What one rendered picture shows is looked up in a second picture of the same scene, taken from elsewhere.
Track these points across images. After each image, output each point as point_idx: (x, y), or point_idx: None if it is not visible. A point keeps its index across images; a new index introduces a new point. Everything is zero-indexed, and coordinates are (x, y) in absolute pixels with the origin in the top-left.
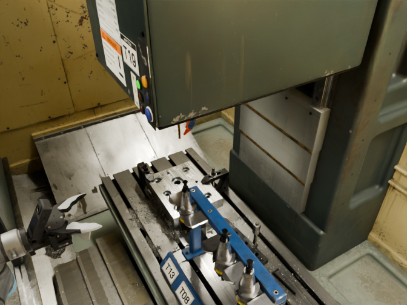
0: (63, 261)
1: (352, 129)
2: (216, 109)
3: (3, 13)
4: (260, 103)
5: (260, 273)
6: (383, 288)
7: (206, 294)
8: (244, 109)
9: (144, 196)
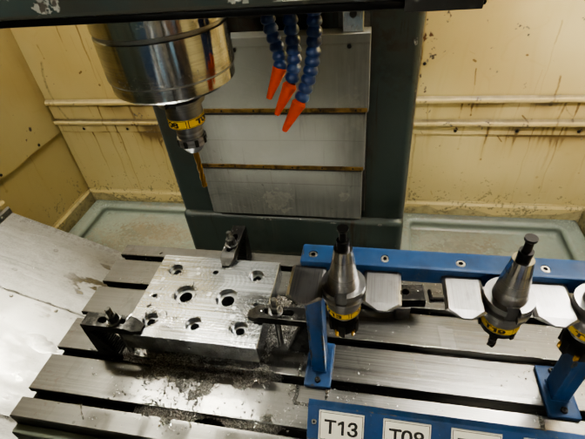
0: None
1: (419, 37)
2: None
3: None
4: (234, 91)
5: (579, 272)
6: (453, 243)
7: (412, 404)
8: None
9: (141, 368)
